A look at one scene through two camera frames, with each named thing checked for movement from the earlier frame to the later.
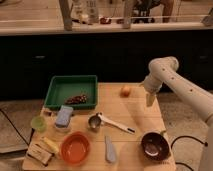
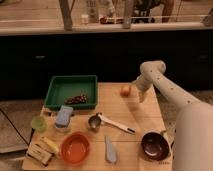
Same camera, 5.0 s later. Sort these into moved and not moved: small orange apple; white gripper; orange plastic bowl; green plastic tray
Moved: white gripper
Not moved: green plastic tray; small orange apple; orange plastic bowl
